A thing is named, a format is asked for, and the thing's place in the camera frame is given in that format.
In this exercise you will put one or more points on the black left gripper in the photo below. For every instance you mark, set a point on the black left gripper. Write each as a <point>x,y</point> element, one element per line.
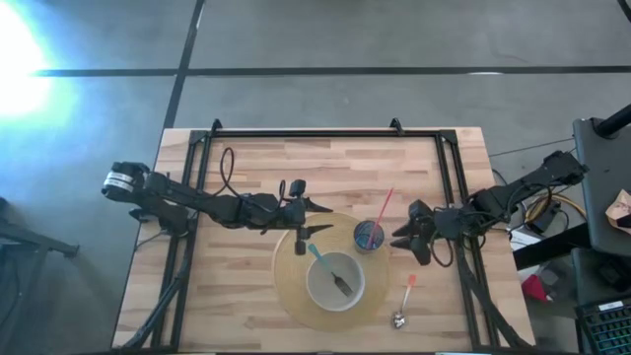
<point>295,214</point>

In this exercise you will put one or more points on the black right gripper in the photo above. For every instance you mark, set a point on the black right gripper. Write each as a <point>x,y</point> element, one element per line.
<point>443,224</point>

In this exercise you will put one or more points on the thin pink stick utensil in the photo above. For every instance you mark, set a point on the thin pink stick utensil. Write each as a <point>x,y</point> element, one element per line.
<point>384,207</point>

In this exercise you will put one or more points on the white round bowl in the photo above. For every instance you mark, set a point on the white round bowl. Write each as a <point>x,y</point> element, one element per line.
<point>323,293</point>

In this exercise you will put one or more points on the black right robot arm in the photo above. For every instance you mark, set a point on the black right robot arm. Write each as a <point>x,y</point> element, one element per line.
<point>522,190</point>

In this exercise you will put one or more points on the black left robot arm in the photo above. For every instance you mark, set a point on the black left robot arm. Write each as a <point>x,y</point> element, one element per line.
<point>197,202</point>

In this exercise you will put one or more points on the shiny blue metal cup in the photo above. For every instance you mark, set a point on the shiny blue metal cup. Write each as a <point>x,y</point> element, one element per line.
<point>361,236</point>

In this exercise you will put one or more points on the round woven straw placemat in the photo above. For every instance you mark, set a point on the round woven straw placemat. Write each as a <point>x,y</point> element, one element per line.
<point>291,286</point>

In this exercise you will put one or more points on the red small object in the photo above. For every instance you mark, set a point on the red small object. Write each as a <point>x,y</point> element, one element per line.
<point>533,288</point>

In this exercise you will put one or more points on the grey side table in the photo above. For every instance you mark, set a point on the grey side table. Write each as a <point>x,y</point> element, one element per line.
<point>606,167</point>

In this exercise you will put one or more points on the brown paper bag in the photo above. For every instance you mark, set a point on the brown paper bag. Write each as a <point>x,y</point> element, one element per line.
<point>620,209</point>

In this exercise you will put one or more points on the black plastic crate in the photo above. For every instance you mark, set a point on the black plastic crate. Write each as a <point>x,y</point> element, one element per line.
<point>606,330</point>

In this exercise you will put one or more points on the black pole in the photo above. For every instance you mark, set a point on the black pole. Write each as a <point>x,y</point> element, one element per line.
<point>613,123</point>

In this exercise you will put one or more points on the black floor stand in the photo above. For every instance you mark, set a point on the black floor stand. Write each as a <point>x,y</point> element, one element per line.
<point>29,241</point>

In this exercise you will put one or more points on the black aluminium table frame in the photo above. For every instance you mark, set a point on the black aluminium table frame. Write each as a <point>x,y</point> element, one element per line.
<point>320,133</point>

